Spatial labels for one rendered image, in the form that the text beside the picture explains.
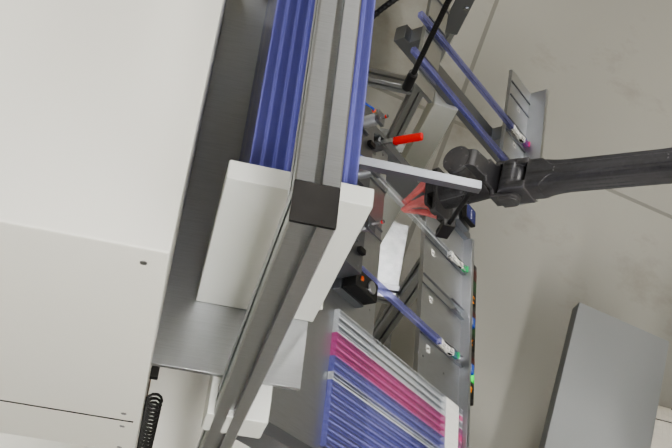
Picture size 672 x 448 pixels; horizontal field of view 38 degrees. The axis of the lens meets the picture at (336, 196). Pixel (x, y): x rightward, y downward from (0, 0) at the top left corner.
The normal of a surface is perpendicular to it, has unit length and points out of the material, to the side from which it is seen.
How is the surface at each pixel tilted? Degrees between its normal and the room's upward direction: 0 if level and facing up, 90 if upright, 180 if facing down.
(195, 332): 0
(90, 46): 0
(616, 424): 0
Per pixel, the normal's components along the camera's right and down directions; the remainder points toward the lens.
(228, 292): -0.10, 0.85
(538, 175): -0.54, -0.52
